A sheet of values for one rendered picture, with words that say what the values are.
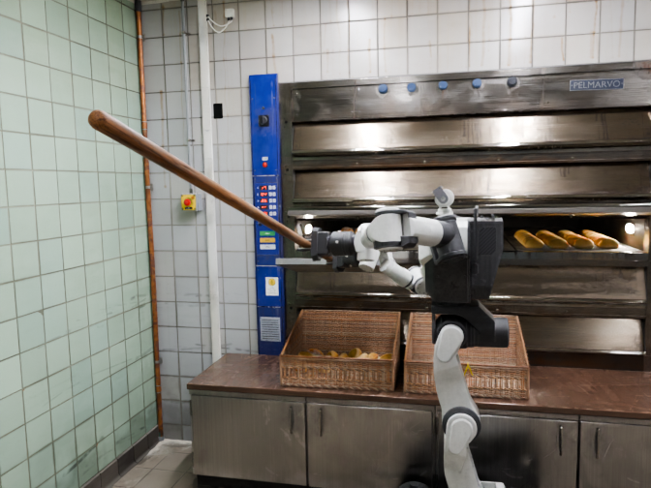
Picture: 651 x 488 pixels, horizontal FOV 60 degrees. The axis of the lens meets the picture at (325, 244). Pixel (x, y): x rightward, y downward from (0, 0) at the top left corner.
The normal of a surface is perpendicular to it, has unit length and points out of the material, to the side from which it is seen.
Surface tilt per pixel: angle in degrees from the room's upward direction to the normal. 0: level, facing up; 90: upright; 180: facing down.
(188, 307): 90
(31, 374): 90
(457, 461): 114
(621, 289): 70
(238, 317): 90
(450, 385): 90
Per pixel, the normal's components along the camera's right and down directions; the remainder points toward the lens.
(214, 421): -0.22, 0.11
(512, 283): -0.22, -0.24
